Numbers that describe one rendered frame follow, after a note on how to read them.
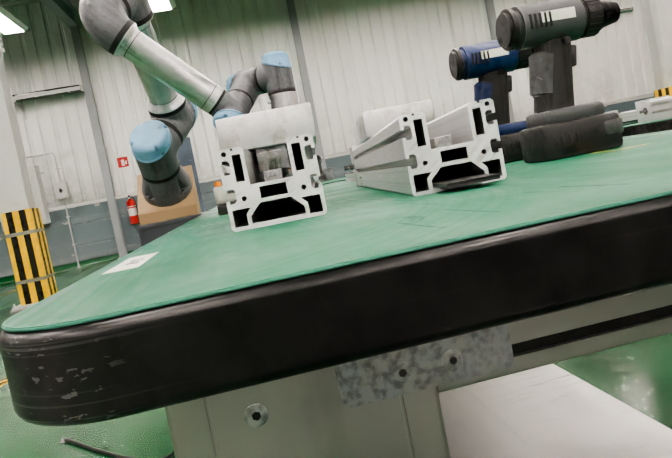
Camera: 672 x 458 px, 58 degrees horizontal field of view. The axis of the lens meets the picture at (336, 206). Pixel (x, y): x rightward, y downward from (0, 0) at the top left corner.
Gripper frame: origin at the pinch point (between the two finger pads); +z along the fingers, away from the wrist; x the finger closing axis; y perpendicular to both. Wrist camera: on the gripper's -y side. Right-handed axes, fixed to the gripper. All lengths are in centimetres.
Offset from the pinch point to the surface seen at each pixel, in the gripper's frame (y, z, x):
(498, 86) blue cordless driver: -54, -10, -39
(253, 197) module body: -98, 0, 2
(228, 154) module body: -98, -5, 4
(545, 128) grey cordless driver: -80, -1, -36
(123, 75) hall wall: 1043, -270, 328
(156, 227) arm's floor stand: 19.2, 4.6, 44.8
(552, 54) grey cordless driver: -77, -11, -40
